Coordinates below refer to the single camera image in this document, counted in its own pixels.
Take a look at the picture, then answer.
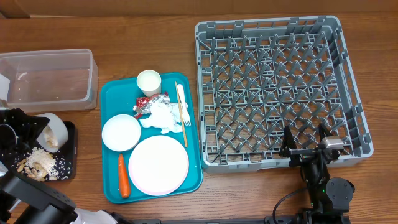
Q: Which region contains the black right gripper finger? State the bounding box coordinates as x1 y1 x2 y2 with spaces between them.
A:
318 123 333 139
281 126 296 150

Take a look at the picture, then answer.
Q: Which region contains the grey bowl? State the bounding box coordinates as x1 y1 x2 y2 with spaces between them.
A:
37 113 68 153

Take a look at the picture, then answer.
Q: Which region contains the white ceramic bowl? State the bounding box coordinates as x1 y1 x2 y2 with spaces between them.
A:
101 114 141 152

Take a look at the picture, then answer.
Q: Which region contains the orange carrot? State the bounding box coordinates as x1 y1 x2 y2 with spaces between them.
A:
118 154 131 198

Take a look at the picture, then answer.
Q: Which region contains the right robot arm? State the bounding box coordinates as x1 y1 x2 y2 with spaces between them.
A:
264 124 355 223

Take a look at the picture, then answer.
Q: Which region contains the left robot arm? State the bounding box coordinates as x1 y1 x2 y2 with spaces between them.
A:
1 106 131 224

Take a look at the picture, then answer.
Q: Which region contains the black waste tray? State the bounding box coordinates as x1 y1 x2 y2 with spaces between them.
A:
2 121 78 179

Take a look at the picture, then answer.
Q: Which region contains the grey dishwasher rack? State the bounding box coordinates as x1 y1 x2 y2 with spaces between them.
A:
195 16 374 173

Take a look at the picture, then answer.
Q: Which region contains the rice and peanut shells pile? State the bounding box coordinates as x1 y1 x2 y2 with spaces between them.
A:
13 147 73 182

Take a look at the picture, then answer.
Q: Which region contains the clear plastic bin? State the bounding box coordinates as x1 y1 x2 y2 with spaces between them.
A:
1 49 98 113

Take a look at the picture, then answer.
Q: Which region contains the white plastic fork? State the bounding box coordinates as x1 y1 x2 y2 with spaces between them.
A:
177 84 191 126

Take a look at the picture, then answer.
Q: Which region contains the wooden chopstick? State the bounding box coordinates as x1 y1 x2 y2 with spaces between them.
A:
175 81 188 147

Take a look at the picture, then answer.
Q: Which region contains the crumpled white napkin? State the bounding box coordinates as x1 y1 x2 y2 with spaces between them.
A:
139 102 183 134

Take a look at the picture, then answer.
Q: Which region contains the red foil wrapper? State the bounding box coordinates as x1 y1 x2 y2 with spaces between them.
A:
133 92 170 119

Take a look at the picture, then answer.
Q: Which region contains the white round plate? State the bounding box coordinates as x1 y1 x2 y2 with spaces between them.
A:
128 135 189 196

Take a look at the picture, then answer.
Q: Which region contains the teal plastic tray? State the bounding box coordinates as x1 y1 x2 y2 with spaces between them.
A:
100 72 203 204

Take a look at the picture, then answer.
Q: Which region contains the white paper cup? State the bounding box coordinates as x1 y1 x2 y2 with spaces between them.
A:
137 70 162 97

